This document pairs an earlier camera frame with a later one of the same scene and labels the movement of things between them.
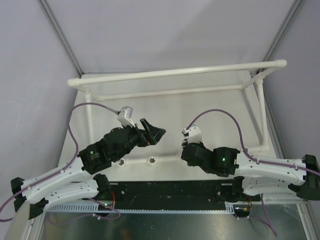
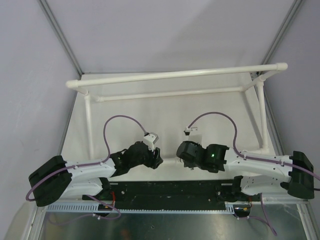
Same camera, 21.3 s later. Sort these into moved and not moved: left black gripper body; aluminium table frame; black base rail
Moved: left black gripper body
Not moved: aluminium table frame; black base rail
